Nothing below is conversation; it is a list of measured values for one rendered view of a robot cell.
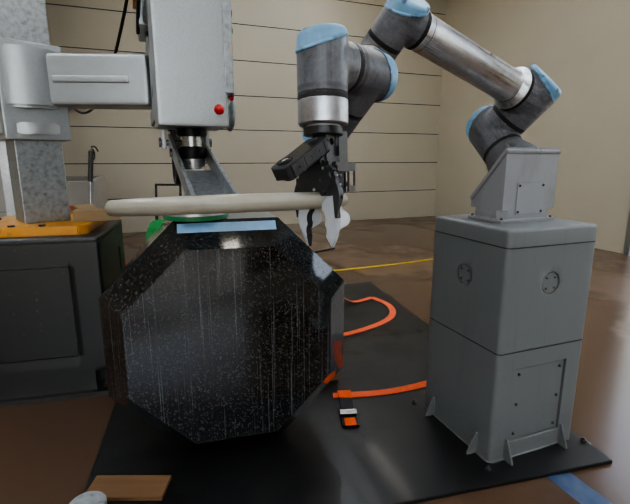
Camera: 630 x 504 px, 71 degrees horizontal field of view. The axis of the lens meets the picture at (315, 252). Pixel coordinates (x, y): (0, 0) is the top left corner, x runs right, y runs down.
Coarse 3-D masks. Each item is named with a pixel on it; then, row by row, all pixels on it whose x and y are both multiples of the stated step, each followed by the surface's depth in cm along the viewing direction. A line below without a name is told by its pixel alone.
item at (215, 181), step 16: (160, 144) 163; (176, 144) 166; (176, 160) 141; (208, 160) 151; (192, 176) 137; (208, 176) 139; (224, 176) 126; (192, 192) 112; (208, 192) 126; (224, 192) 127
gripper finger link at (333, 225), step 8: (328, 200) 77; (328, 208) 77; (328, 216) 77; (344, 216) 80; (328, 224) 77; (336, 224) 77; (344, 224) 80; (328, 232) 78; (336, 232) 77; (328, 240) 78; (336, 240) 78
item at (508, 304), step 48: (480, 240) 152; (528, 240) 142; (576, 240) 150; (432, 288) 180; (480, 288) 154; (528, 288) 147; (576, 288) 155; (432, 336) 183; (480, 336) 156; (528, 336) 151; (576, 336) 160; (432, 384) 185; (480, 384) 157; (528, 384) 157; (480, 432) 159; (528, 432) 162
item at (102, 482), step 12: (96, 480) 146; (108, 480) 146; (120, 480) 146; (132, 480) 146; (144, 480) 146; (156, 480) 146; (168, 480) 146; (108, 492) 141; (120, 492) 141; (132, 492) 141; (144, 492) 141; (156, 492) 141
